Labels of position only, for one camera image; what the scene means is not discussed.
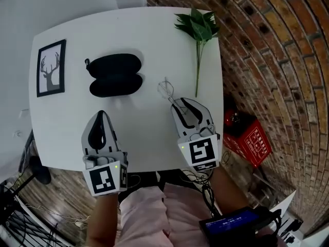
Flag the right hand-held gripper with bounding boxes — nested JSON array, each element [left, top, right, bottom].
[[170, 98, 221, 172]]

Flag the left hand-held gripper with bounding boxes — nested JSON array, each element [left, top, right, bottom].
[[81, 110, 129, 198]]

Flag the thin wire-frame glasses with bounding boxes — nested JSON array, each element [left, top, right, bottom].
[[157, 77, 190, 116]]

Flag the black glasses case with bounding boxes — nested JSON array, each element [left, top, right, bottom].
[[84, 53, 144, 98]]

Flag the person's left forearm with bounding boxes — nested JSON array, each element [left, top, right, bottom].
[[85, 192, 120, 247]]

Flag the person's right forearm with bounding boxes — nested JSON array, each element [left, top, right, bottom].
[[209, 166, 248, 216]]

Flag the red fire equipment box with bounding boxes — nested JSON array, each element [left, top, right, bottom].
[[223, 118, 273, 169]]

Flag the black framed deer picture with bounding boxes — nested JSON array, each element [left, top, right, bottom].
[[36, 39, 67, 98]]

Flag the person's pink clothing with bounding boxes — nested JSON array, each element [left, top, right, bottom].
[[112, 185, 214, 247]]

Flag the green artificial leaf sprig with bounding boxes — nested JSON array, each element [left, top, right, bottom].
[[174, 7, 221, 98]]

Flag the black device with blue screen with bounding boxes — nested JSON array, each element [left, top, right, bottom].
[[198, 206, 283, 244]]

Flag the black metal rack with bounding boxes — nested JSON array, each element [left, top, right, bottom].
[[0, 184, 68, 247]]

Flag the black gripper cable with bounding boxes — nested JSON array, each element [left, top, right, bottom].
[[179, 169, 222, 219]]

